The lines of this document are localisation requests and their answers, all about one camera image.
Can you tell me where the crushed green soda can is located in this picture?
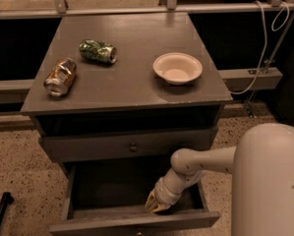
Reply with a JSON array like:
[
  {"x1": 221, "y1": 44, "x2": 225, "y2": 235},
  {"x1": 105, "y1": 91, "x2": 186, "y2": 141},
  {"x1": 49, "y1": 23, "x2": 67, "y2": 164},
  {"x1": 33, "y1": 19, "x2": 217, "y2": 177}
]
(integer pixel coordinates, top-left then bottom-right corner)
[{"x1": 79, "y1": 39, "x2": 117, "y2": 64}]

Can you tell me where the white paper bowl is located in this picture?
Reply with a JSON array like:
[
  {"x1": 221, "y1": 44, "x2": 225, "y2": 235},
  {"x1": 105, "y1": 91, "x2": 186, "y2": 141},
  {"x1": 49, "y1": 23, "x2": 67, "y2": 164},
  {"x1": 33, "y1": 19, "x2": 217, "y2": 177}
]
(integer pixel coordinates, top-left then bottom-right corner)
[{"x1": 152, "y1": 52, "x2": 203, "y2": 86}]

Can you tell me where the thin metal diagonal rod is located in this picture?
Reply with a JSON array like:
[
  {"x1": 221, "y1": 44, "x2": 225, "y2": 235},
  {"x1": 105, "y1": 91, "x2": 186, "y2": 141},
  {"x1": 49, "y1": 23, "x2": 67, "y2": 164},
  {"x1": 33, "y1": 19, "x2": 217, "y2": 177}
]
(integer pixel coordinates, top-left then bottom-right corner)
[{"x1": 244, "y1": 0, "x2": 294, "y2": 118}]

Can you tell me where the grey wooden drawer cabinet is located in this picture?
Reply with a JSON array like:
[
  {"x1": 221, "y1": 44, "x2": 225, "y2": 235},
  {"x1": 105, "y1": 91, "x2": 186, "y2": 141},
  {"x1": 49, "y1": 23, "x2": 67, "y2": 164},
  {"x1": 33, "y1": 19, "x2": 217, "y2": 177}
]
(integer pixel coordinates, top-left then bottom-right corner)
[{"x1": 20, "y1": 12, "x2": 233, "y2": 182}]

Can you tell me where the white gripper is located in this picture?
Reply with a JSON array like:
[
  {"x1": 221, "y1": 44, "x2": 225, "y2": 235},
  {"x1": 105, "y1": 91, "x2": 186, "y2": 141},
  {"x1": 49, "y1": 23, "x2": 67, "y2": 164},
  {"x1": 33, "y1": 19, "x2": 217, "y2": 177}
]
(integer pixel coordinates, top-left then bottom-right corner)
[{"x1": 145, "y1": 177, "x2": 181, "y2": 213}]

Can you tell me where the crushed orange soda can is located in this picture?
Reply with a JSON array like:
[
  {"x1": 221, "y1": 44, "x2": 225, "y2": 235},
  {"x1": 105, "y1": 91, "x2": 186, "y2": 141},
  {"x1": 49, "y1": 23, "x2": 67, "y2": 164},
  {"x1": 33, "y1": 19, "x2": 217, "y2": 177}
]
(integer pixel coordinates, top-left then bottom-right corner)
[{"x1": 43, "y1": 57, "x2": 77, "y2": 97}]

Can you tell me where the black bar on floor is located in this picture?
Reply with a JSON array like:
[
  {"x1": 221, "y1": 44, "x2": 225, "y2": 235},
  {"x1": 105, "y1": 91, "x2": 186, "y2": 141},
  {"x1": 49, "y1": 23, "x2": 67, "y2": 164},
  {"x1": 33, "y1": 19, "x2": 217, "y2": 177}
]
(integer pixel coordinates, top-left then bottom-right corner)
[{"x1": 0, "y1": 192, "x2": 14, "y2": 226}]

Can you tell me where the grey top drawer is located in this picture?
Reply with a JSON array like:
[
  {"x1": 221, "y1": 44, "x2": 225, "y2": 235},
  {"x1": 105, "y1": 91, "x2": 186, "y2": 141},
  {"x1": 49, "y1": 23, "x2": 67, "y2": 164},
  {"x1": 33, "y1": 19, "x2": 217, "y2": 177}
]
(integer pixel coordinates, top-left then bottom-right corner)
[{"x1": 39, "y1": 125, "x2": 218, "y2": 162}]

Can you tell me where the grey metal rail frame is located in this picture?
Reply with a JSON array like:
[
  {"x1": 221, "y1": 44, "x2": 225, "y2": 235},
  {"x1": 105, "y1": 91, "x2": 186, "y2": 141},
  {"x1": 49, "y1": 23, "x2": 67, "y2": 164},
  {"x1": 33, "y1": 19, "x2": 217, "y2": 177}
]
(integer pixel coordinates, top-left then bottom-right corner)
[{"x1": 0, "y1": 0, "x2": 294, "y2": 106}]

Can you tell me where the grey drawer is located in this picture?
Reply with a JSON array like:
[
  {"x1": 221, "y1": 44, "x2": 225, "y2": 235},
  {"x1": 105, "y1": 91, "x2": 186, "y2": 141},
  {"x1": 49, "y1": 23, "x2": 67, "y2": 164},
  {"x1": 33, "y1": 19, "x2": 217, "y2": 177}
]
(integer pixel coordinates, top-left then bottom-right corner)
[
  {"x1": 39, "y1": 125, "x2": 218, "y2": 162},
  {"x1": 50, "y1": 158, "x2": 220, "y2": 236}
]

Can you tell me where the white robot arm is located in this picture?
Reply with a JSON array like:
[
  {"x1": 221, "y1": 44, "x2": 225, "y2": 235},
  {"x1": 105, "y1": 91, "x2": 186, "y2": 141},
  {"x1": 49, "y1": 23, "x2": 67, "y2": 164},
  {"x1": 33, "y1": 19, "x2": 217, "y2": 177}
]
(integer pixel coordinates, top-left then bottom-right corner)
[{"x1": 146, "y1": 123, "x2": 294, "y2": 236}]

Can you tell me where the white hanging cable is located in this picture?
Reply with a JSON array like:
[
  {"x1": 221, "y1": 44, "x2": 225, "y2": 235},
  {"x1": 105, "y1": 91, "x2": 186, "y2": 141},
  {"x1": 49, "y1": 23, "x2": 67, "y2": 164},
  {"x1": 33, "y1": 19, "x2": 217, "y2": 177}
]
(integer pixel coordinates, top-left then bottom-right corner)
[{"x1": 227, "y1": 0, "x2": 290, "y2": 95}]

